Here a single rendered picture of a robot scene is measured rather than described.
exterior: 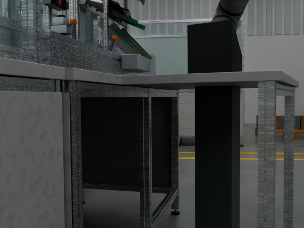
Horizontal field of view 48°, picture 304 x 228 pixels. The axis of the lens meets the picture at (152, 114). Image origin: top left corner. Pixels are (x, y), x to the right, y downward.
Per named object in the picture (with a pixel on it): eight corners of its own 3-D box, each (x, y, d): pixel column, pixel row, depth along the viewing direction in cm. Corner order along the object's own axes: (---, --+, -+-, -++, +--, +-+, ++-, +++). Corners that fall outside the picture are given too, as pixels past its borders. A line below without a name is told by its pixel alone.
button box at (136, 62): (150, 72, 158) (150, 59, 157) (137, 68, 137) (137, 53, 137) (136, 72, 159) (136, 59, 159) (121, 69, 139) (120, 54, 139)
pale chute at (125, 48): (140, 61, 191) (145, 54, 189) (129, 59, 179) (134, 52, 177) (109, 28, 198) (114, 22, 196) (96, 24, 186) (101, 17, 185)
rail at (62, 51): (144, 82, 174) (144, 61, 173) (50, 69, 88) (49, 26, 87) (135, 83, 175) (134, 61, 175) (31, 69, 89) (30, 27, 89)
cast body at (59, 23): (72, 35, 130) (72, 16, 130) (66, 32, 126) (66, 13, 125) (52, 35, 132) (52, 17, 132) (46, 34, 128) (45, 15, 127)
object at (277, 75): (298, 87, 176) (298, 81, 176) (280, 80, 95) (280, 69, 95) (173, 89, 207) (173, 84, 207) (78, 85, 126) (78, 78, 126)
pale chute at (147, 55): (147, 63, 205) (152, 58, 204) (137, 61, 193) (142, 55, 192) (118, 33, 212) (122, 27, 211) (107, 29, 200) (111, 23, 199)
